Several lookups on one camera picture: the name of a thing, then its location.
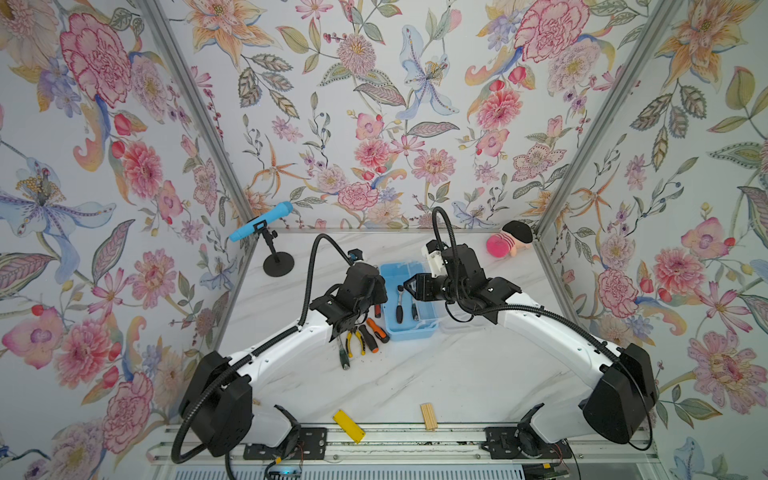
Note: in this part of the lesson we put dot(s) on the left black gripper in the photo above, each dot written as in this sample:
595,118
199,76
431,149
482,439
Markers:
379,290

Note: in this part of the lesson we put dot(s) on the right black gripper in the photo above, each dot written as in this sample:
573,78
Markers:
422,284

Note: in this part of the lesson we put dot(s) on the black ratchet wrench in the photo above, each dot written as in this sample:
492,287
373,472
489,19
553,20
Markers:
399,311

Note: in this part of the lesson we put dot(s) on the blue plastic tool box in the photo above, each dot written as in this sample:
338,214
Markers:
406,319

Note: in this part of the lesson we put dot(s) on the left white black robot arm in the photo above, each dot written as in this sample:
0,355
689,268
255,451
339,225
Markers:
217,409

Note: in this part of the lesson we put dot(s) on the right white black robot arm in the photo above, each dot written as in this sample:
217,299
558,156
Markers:
622,391

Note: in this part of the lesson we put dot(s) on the black orange screwdriver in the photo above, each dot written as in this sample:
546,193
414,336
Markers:
368,339

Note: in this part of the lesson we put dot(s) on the black microphone stand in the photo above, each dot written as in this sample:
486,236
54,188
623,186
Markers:
277,263

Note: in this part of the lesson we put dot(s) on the pink plush toy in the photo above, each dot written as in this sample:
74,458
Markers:
513,237

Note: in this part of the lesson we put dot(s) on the blue microphone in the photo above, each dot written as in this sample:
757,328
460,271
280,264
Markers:
281,210

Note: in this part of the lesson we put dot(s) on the yellow utility knife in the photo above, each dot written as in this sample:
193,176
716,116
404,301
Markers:
352,429

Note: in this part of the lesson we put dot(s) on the wooden block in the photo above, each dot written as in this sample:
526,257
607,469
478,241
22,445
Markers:
429,417

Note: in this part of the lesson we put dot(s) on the yellow handled pliers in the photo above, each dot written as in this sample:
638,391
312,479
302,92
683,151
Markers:
355,337

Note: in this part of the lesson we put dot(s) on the orange handled screwdriver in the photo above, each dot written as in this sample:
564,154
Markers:
378,331

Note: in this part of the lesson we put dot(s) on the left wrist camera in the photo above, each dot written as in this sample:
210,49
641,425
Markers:
355,255

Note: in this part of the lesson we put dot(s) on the dark red handled screwdriver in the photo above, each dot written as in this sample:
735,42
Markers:
344,359

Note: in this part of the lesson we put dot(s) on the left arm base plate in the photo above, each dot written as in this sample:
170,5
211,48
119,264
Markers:
304,443

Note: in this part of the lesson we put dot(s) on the aluminium front rail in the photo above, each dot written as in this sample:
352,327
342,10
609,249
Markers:
455,443

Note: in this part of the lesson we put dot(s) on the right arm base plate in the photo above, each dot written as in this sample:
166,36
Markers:
513,442

